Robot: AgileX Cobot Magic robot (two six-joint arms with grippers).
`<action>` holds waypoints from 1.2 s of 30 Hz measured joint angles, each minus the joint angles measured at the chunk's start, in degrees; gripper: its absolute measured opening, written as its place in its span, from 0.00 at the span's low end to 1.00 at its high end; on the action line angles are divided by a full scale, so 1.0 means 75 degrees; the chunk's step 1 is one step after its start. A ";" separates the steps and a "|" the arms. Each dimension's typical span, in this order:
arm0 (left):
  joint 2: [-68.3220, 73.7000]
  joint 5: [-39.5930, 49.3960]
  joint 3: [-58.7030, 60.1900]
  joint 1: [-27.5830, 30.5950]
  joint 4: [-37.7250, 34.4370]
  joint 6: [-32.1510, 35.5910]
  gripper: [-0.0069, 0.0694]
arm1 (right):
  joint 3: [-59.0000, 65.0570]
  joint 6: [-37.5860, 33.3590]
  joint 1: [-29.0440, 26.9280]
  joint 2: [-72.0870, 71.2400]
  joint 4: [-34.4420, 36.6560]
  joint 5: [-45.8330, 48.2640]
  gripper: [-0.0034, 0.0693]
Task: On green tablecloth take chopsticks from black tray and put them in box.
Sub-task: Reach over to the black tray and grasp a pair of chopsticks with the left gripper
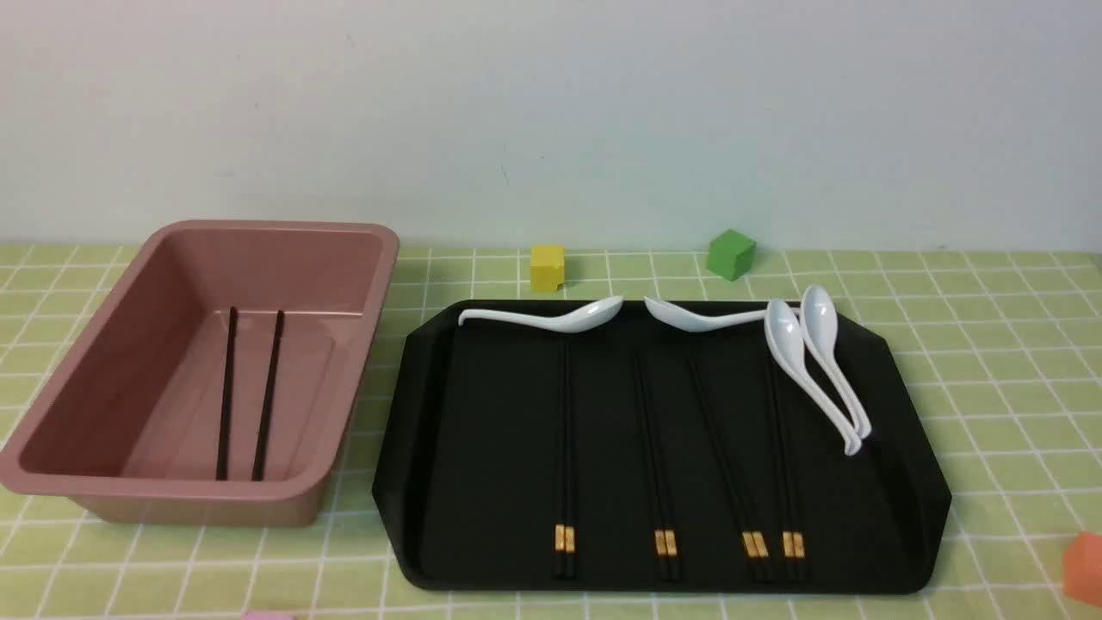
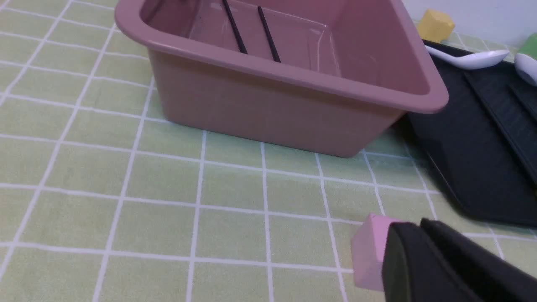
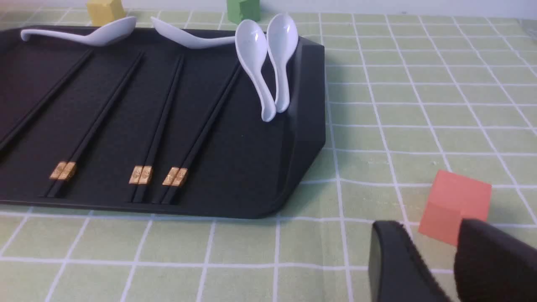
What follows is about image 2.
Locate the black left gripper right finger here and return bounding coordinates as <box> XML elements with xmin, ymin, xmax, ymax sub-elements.
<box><xmin>420</xmin><ymin>219</ymin><xmax>537</xmax><ymax>302</ymax></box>

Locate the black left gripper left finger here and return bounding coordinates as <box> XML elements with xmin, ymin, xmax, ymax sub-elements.
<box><xmin>382</xmin><ymin>222</ymin><xmax>482</xmax><ymax>302</ymax></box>

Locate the pink cube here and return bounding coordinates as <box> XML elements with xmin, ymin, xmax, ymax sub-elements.
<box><xmin>351</xmin><ymin>213</ymin><xmax>401</xmax><ymax>292</ymax></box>

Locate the black plastic tray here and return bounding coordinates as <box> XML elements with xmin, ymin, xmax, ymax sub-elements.
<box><xmin>400</xmin><ymin>57</ymin><xmax>537</xmax><ymax>228</ymax></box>

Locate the pink plastic bin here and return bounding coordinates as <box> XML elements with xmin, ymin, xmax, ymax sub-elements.
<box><xmin>115</xmin><ymin>0</ymin><xmax>449</xmax><ymax>157</ymax></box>

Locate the white ceramic spoon middle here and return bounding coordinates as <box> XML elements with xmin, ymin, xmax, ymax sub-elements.
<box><xmin>514</xmin><ymin>53</ymin><xmax>537</xmax><ymax>87</ymax></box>

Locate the white ceramic spoon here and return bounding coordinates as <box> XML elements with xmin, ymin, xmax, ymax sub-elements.
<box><xmin>425</xmin><ymin>46</ymin><xmax>509</xmax><ymax>70</ymax></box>
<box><xmin>514</xmin><ymin>53</ymin><xmax>537</xmax><ymax>87</ymax></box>

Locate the white ceramic spoon far left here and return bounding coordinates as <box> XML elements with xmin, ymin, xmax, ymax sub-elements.
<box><xmin>425</xmin><ymin>46</ymin><xmax>509</xmax><ymax>70</ymax></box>

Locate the green cube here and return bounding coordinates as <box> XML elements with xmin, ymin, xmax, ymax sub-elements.
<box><xmin>517</xmin><ymin>32</ymin><xmax>537</xmax><ymax>59</ymax></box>

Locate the yellow cube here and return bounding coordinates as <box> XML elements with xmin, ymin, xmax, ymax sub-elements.
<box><xmin>417</xmin><ymin>8</ymin><xmax>455</xmax><ymax>43</ymax></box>

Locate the plain black chopstick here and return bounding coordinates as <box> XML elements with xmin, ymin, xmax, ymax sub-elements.
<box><xmin>257</xmin><ymin>6</ymin><xmax>281</xmax><ymax>62</ymax></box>
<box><xmin>221</xmin><ymin>0</ymin><xmax>248</xmax><ymax>54</ymax></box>

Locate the green checkered tablecloth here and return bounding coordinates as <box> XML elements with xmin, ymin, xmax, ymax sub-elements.
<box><xmin>0</xmin><ymin>0</ymin><xmax>536</xmax><ymax>302</ymax></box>

